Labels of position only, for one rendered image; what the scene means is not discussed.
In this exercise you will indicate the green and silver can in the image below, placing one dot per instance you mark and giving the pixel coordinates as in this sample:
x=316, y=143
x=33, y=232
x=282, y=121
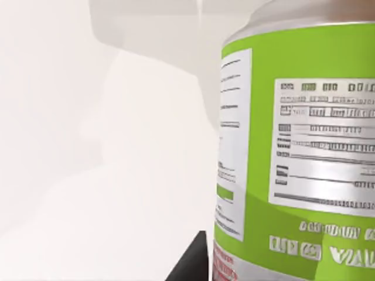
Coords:
x=293, y=152

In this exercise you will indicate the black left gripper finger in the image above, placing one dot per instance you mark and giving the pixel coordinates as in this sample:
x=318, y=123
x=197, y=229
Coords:
x=195, y=260

